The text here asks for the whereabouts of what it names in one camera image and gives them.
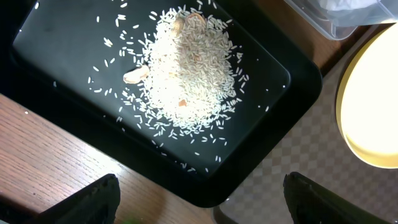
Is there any dark brown tray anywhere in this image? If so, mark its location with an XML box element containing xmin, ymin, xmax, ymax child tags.
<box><xmin>211</xmin><ymin>26</ymin><xmax>397</xmax><ymax>223</ymax></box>

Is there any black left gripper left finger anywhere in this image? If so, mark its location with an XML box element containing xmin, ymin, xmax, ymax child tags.
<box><xmin>28</xmin><ymin>174</ymin><xmax>121</xmax><ymax>224</ymax></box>

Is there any clear plastic bin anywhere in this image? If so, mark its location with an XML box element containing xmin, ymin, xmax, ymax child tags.
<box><xmin>285</xmin><ymin>0</ymin><xmax>397</xmax><ymax>40</ymax></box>

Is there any black flat tray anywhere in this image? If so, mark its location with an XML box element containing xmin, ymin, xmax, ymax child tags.
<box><xmin>1</xmin><ymin>0</ymin><xmax>322</xmax><ymax>208</ymax></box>

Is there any rice pile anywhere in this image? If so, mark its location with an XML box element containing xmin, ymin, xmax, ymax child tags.
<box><xmin>34</xmin><ymin>0</ymin><xmax>271</xmax><ymax>174</ymax></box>

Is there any yellow plate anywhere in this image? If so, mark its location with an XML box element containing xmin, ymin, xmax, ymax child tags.
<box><xmin>336</xmin><ymin>24</ymin><xmax>397</xmax><ymax>169</ymax></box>

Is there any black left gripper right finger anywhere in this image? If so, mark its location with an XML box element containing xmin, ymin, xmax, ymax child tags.
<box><xmin>283</xmin><ymin>172</ymin><xmax>389</xmax><ymax>224</ymax></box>

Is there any crumpled white tissue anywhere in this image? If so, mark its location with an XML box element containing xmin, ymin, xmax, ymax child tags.
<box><xmin>318</xmin><ymin>0</ymin><xmax>379</xmax><ymax>11</ymax></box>

